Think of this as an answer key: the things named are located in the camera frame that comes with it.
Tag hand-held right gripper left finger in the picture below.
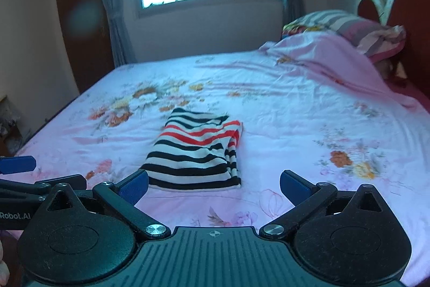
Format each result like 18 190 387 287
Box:
44 169 171 239

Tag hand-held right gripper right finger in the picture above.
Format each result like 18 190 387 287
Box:
259 170 388 239

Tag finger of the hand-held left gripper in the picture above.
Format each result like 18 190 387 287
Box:
0 174 88 203
0 155 37 175

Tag striped cartoon sweater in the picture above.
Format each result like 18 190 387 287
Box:
139 108 244 191

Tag clear plastic bags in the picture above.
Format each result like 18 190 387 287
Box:
0 99 24 148

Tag bed with floral pink sheet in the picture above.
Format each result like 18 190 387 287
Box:
13 50 430 285

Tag pink blanket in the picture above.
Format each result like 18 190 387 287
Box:
259 31 420 110

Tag brown wooden door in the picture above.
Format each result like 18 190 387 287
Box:
53 0 114 95

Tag striped pink grey pillow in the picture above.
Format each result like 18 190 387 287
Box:
282 10 407 58

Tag white and red headboard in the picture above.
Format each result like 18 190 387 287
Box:
356 0 430 99

